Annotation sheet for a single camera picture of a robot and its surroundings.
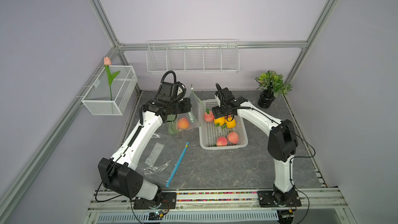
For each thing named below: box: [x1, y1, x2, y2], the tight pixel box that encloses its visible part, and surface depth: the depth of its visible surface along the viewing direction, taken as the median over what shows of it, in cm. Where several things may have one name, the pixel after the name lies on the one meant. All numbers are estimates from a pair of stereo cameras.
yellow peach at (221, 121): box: [214, 116, 225, 126], surface depth 98 cm
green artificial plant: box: [254, 70, 293, 97], surface depth 93 cm
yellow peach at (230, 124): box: [225, 117, 236, 129], surface depth 97 cm
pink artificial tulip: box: [103, 56, 121, 102], surface depth 81 cm
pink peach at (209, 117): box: [203, 110, 215, 123], surface depth 100 cm
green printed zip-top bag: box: [167, 84, 205, 135], surface depth 88 cm
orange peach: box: [177, 117, 190, 130], surface depth 88 cm
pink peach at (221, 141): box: [216, 136, 228, 147], surface depth 88 cm
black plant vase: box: [257, 89, 276, 109], surface depth 108 cm
